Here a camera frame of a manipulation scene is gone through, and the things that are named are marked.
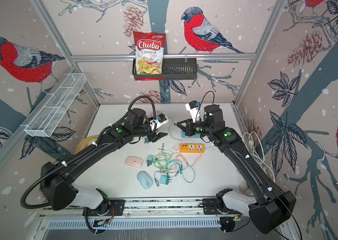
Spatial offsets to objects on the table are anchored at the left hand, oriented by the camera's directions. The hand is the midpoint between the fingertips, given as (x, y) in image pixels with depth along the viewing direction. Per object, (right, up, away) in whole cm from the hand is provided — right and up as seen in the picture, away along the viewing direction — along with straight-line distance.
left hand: (166, 125), depth 75 cm
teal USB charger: (-11, -22, +13) cm, 28 cm away
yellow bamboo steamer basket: (-54, -13, +20) cm, 59 cm away
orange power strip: (+14, -16, +18) cm, 28 cm away
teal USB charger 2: (-1, -31, +6) cm, 32 cm away
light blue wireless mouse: (-12, -30, +5) cm, 33 cm away
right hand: (+6, +1, -6) cm, 8 cm away
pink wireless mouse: (-20, -23, +13) cm, 33 cm away
